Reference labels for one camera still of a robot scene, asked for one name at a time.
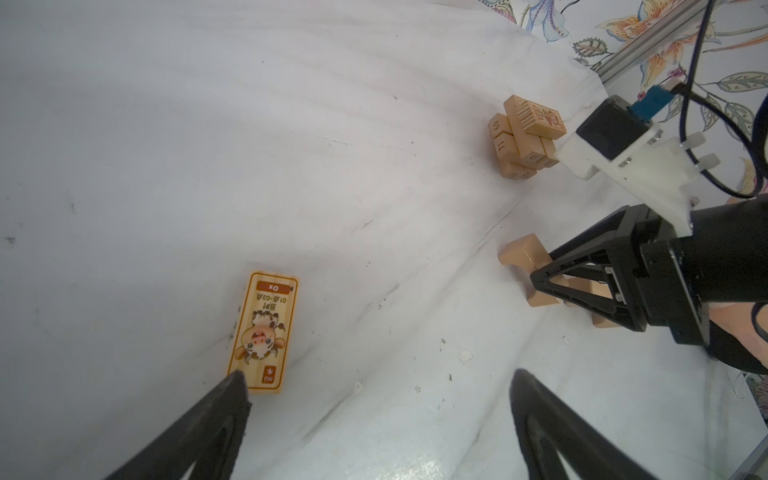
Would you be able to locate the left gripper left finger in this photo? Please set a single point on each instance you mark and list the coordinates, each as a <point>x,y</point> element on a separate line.
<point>203,443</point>

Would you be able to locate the plain wood block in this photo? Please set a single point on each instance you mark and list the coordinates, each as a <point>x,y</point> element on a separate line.
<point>530,151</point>
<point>499,125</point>
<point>515,171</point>
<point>550,159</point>
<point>506,148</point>

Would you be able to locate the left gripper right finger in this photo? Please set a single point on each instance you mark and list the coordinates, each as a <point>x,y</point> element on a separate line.
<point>551,434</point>

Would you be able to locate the pink plush toy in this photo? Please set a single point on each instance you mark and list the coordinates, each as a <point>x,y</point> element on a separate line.
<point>738,335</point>

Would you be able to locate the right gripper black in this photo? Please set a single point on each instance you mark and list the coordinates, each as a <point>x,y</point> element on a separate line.
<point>658,278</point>

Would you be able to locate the right corner aluminium post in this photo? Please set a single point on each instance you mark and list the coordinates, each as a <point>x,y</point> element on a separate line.
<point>656,24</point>

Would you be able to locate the printed wood block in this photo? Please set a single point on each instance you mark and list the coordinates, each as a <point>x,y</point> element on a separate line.
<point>529,117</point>
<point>263,331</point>

